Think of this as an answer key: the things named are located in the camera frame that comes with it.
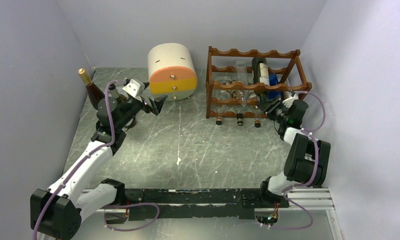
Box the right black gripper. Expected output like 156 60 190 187
255 95 289 123

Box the dark wine bottle white label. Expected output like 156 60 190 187
251 57 270 102

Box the clear glass bottle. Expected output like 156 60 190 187
235 60 252 107

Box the dark gold-capped wine bottle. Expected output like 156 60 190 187
78 68 105 111

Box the dark green labelled wine bottle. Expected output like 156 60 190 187
108 84 137 132

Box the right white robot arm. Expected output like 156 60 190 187
257 97 331 207

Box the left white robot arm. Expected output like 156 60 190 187
30 78 167 240

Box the blue labelled clear bottle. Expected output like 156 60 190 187
267 73 284 100

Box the bottom dark bottle middle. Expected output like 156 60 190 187
236 113 244 126

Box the brown wooden wine rack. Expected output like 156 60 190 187
205 46 312 119

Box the white round drawer cabinet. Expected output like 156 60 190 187
147 43 198 101

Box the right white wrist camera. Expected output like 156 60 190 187
282 92 299 109

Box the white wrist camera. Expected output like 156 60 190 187
282 92 299 109
122 79 146 98

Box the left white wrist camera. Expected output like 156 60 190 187
122 79 146 98

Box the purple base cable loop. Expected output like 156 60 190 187
103 202 161 232

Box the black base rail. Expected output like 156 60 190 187
125 188 289 221

